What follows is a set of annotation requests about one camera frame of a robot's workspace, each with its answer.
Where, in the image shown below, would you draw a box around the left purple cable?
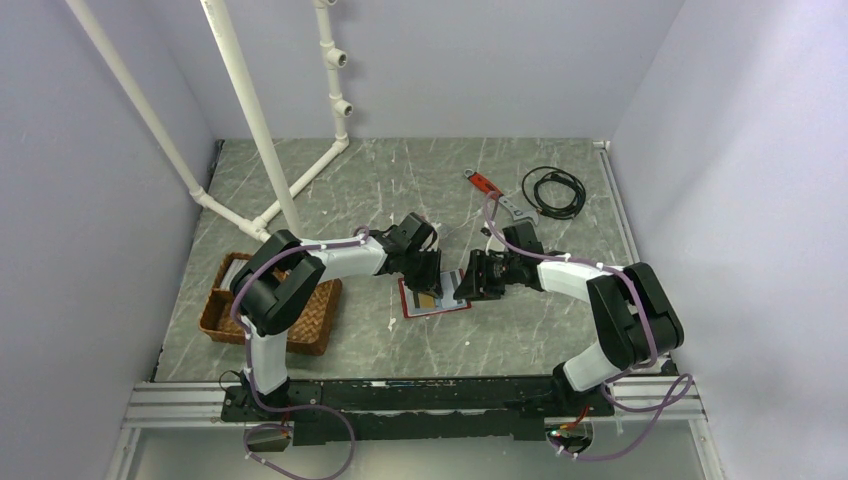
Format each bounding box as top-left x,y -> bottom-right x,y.
228,225 -> 358,480

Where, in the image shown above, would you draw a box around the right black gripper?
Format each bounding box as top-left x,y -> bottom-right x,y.
453,249 -> 520,302

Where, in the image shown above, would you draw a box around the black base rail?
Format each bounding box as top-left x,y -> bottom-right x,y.
221,375 -> 614,446

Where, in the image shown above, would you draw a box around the red handled adjustable wrench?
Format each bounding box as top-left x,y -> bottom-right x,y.
463,169 -> 539,225

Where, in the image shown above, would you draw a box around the white cards in basket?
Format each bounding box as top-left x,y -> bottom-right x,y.
217,257 -> 248,290

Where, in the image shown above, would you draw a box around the gold credit card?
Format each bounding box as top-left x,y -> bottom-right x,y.
409,293 -> 438,315

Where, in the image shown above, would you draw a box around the coiled black cable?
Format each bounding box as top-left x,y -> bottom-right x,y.
521,166 -> 588,221

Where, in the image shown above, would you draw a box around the woven wicker basket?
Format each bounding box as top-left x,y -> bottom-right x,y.
198,252 -> 343,356

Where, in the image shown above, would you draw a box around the white pvc pipe frame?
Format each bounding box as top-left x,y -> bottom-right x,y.
66,1 -> 354,242

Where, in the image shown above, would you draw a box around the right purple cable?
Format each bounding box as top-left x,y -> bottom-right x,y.
482,192 -> 696,463

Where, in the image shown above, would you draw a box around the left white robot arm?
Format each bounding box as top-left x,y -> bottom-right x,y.
230,213 -> 443,420

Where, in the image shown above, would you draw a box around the aluminium frame rail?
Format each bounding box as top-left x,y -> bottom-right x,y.
105,380 -> 727,480

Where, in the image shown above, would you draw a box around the purple cable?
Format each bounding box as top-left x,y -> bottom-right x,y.
228,225 -> 358,480
482,192 -> 696,463

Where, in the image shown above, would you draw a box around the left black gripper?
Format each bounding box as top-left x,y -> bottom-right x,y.
401,247 -> 443,300

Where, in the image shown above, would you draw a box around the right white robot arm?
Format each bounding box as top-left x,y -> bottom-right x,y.
453,222 -> 684,415

